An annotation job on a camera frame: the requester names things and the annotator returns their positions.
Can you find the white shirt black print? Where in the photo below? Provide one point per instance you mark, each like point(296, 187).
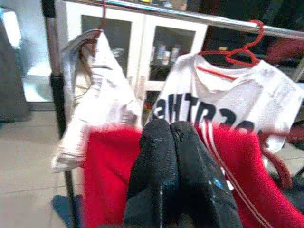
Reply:
point(261, 95)

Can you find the red white-striped garment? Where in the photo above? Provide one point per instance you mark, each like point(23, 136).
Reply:
point(109, 178)

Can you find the white striped shirt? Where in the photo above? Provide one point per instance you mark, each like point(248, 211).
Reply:
point(104, 83)

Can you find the red plastic hanger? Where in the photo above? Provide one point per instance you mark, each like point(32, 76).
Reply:
point(279, 166)
point(260, 35)
point(103, 16)

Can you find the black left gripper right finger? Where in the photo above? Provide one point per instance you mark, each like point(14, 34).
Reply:
point(197, 185)

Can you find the chrome clothes rack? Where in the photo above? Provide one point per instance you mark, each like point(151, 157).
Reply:
point(57, 99)

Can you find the grey curtain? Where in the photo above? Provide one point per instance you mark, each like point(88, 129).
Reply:
point(12, 83)

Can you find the white glass-door cabinet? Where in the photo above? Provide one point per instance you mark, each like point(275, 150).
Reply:
point(142, 35)

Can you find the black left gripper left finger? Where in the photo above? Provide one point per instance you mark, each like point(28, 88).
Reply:
point(154, 161)

